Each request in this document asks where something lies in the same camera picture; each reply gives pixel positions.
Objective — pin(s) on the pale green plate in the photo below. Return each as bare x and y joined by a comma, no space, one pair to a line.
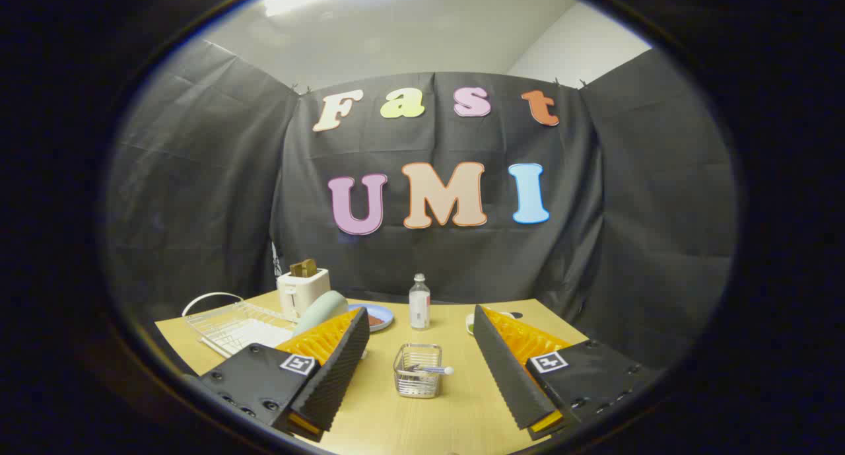
320,311

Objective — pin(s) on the clear plastic bottle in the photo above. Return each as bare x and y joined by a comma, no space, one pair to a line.
419,303

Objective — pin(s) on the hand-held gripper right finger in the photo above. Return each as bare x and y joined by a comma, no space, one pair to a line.
508,369

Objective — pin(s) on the small white dish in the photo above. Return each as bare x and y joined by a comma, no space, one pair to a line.
472,323

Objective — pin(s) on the blue plate with red food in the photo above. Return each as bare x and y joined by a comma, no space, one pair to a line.
377,319

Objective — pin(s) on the black backdrop cloth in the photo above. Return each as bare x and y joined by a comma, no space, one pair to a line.
462,197

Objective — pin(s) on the brown toast slice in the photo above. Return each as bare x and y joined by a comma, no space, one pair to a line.
304,267

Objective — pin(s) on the white toaster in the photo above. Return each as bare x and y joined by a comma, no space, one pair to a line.
302,290

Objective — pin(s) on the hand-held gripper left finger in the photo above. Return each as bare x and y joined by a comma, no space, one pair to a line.
333,376

